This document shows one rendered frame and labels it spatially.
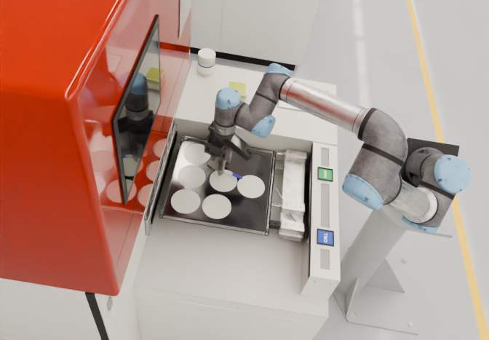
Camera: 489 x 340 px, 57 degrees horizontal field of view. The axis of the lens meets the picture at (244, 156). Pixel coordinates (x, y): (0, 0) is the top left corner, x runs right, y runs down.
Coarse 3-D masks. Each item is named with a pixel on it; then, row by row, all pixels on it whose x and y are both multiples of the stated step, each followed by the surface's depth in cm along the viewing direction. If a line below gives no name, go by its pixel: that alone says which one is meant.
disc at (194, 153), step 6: (192, 144) 172; (198, 144) 172; (186, 150) 170; (192, 150) 170; (198, 150) 171; (186, 156) 168; (192, 156) 169; (198, 156) 169; (204, 156) 169; (192, 162) 167; (198, 162) 167
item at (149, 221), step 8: (176, 128) 172; (176, 136) 177; (168, 144) 165; (168, 152) 163; (168, 160) 169; (168, 168) 169; (160, 176) 156; (160, 184) 156; (160, 192) 160; (152, 200) 149; (152, 208) 148; (152, 216) 153; (152, 224) 153
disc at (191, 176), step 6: (186, 168) 165; (192, 168) 165; (198, 168) 165; (180, 174) 163; (186, 174) 163; (192, 174) 163; (198, 174) 164; (204, 174) 164; (180, 180) 161; (186, 180) 161; (192, 180) 162; (198, 180) 162; (204, 180) 162; (186, 186) 159; (192, 186) 160
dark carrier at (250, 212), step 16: (208, 160) 168; (240, 160) 170; (256, 160) 171; (176, 176) 162; (208, 176) 164; (256, 176) 166; (208, 192) 159; (224, 192) 160; (240, 208) 156; (256, 208) 157; (224, 224) 152; (240, 224) 152; (256, 224) 153
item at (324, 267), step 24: (312, 168) 164; (336, 168) 165; (312, 192) 157; (336, 192) 158; (312, 216) 151; (336, 216) 152; (312, 240) 145; (336, 240) 146; (312, 264) 139; (336, 264) 140; (312, 288) 143
